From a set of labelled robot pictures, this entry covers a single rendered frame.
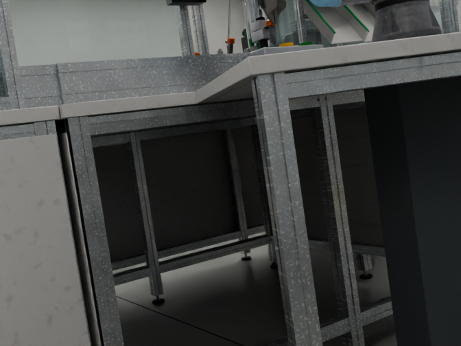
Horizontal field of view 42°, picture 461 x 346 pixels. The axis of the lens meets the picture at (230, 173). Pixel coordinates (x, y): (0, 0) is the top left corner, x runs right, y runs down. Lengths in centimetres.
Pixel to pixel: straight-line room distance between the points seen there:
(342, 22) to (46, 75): 108
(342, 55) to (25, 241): 75
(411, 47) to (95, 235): 77
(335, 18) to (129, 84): 90
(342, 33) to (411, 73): 99
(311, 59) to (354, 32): 110
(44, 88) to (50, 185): 23
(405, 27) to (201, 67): 53
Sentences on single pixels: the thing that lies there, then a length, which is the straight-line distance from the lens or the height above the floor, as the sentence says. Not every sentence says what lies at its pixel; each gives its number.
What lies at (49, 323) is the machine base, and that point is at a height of 41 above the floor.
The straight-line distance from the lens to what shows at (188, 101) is 144.
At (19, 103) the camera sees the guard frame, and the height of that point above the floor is 87.
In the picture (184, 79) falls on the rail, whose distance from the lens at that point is 154.
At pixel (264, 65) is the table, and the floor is 84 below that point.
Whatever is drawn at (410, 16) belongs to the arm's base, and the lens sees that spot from 135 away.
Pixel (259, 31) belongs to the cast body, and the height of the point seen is 105.
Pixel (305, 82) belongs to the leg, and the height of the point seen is 81.
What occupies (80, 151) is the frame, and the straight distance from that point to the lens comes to 134.
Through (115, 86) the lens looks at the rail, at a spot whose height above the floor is 90.
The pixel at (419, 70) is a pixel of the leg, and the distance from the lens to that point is 109.
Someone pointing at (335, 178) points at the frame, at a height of 58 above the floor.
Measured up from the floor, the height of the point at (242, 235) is 15.
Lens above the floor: 74
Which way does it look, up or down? 3 degrees down
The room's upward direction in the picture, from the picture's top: 8 degrees counter-clockwise
